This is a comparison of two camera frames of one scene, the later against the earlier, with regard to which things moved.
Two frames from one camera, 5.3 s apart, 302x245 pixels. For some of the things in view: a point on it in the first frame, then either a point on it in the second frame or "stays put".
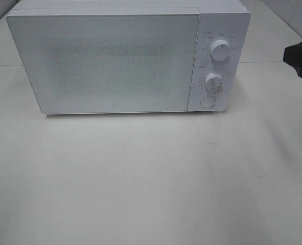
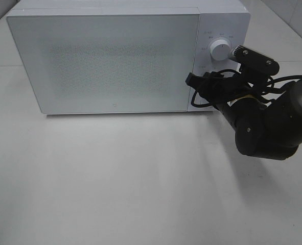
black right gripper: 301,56 to 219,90
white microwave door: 109,63 stays put
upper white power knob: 220,50 stays put
